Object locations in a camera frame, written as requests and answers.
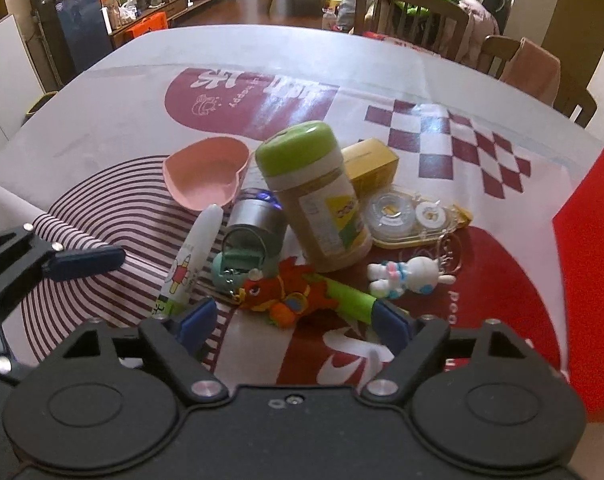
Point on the red cardboard box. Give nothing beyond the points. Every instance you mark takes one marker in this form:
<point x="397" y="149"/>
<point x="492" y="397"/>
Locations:
<point x="596" y="260"/>

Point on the clear correction tape dispenser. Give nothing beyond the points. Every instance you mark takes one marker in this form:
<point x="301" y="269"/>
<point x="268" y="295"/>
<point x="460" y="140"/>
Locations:
<point x="396" y="215"/>

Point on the yellow cardboard box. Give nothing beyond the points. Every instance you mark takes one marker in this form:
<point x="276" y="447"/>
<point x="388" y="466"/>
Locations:
<point x="371" y="165"/>

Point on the clear jar with silver cap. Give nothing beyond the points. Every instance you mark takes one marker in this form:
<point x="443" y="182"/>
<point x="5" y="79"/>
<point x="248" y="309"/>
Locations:
<point x="254" y="215"/>

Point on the dark blue mini fridge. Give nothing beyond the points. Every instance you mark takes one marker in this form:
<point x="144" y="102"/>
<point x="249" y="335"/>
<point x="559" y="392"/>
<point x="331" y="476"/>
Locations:
<point x="82" y="25"/>

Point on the white cabinet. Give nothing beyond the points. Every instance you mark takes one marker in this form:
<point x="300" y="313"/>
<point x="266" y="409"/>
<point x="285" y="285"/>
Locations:
<point x="7" y="75"/>

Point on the low wooden chair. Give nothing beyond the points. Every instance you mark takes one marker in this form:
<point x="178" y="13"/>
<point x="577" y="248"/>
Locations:
<point x="576" y="102"/>

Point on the pink towel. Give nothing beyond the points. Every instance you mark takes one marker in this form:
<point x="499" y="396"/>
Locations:
<point x="531" y="70"/>

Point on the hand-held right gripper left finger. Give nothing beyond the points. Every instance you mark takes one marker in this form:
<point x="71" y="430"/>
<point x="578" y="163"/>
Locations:
<point x="197" y="322"/>

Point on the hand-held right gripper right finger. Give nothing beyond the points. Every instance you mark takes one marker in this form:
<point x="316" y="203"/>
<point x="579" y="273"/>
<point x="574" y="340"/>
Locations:
<point x="391" y="327"/>

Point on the wooden tv cabinet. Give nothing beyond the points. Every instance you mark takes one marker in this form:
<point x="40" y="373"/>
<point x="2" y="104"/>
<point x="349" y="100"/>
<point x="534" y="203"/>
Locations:
<point x="182" y="5"/>

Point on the green lid plastic jar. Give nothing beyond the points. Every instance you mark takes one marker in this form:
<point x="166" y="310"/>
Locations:
<point x="322" y="210"/>

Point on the yellow stool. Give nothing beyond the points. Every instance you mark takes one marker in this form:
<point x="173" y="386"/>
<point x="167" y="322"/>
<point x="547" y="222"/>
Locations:
<point x="334" y="2"/>

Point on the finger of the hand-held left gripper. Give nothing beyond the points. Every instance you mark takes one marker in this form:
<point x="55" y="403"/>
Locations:
<point x="84" y="263"/>

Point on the red patterned white tablecloth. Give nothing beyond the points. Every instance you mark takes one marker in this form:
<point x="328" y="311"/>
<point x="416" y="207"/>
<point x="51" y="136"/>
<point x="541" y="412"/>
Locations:
<point x="132" y="110"/>

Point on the green rimmed bin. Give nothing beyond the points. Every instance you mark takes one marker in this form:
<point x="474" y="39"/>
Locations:
<point x="39" y="102"/>

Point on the orange plastic crate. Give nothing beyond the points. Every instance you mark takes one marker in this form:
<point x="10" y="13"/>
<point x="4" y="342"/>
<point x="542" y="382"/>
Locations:
<point x="147" y="27"/>

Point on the white tube with cartoon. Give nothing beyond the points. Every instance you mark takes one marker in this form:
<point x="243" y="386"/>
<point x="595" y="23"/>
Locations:
<point x="194" y="250"/>

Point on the sofa with piled clothes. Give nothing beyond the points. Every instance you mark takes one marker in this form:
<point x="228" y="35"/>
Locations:
<point x="481" y="0"/>

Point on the red horse plush toy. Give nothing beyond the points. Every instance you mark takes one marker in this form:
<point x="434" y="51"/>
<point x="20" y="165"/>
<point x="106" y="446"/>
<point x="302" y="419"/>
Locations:
<point x="302" y="292"/>

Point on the tall slatted wooden chair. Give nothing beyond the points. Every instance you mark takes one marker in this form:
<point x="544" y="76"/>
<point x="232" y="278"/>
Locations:
<point x="366" y="5"/>

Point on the pink heart-shaped bowl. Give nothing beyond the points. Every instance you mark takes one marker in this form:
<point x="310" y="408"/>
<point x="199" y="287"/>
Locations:
<point x="202" y="180"/>

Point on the clear plastic bottle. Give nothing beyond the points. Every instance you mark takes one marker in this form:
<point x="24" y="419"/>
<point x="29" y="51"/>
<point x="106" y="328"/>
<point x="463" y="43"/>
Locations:
<point x="329" y="17"/>

